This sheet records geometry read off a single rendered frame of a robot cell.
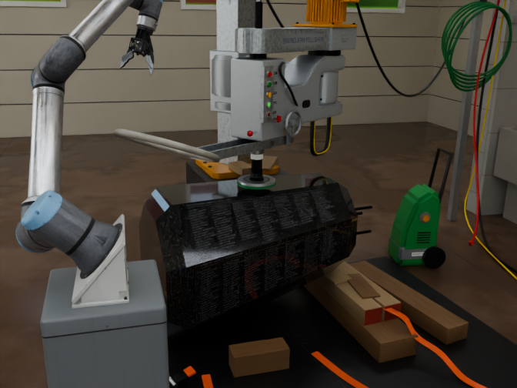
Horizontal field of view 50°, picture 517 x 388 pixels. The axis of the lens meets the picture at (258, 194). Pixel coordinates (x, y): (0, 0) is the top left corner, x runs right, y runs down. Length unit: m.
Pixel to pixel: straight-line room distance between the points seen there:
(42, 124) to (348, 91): 7.98
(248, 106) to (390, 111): 7.43
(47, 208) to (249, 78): 1.39
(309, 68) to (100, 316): 1.95
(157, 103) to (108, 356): 7.25
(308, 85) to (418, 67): 7.23
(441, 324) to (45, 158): 2.31
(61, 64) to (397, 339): 2.15
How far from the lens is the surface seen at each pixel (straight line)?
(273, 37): 2.89
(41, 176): 2.13
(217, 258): 2.79
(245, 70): 2.91
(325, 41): 3.31
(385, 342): 3.10
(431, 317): 3.44
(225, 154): 2.75
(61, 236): 1.91
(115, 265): 1.88
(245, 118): 2.94
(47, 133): 2.18
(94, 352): 1.96
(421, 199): 4.17
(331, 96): 3.47
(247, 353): 2.93
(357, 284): 3.41
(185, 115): 9.06
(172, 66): 8.94
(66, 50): 2.19
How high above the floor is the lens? 1.77
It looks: 18 degrees down
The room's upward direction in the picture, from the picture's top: 1 degrees clockwise
